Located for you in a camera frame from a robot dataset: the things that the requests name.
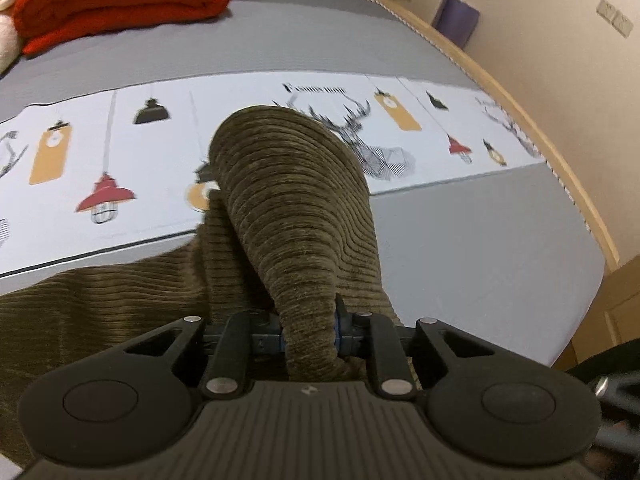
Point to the white wall socket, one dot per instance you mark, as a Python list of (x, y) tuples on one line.
[(606, 10), (624, 25)]

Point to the grey bed mattress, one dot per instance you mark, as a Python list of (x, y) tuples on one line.
[(475, 240)]

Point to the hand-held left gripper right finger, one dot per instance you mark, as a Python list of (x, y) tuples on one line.
[(343, 332)]

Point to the white folded blanket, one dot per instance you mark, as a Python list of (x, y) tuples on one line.
[(7, 35)]

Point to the wooden cabinet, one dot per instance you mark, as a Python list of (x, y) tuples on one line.
[(615, 310)]

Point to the wooden bed frame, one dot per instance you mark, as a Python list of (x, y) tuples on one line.
[(565, 160)]

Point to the purple box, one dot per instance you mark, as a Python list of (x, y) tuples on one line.
[(456, 20)]

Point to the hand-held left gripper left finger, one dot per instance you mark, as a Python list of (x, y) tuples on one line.
[(276, 337)]

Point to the printed white bed sheet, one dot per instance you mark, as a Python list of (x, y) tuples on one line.
[(150, 232)]

